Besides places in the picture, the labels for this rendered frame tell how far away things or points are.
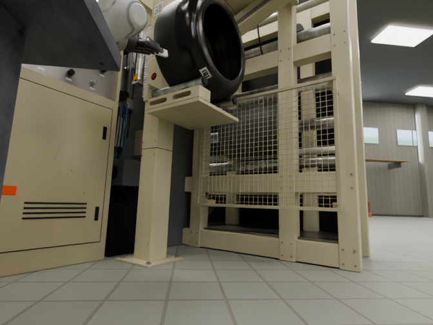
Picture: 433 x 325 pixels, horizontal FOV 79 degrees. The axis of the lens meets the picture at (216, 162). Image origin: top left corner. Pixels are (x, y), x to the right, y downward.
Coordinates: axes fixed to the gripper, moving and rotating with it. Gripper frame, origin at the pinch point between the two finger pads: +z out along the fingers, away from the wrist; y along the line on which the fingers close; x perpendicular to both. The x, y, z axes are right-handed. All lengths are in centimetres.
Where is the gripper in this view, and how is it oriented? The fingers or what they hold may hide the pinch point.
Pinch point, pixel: (161, 51)
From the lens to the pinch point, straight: 128.1
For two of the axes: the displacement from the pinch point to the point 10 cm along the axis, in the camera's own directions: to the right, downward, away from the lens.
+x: 1.1, 9.9, 0.6
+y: -8.2, 0.6, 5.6
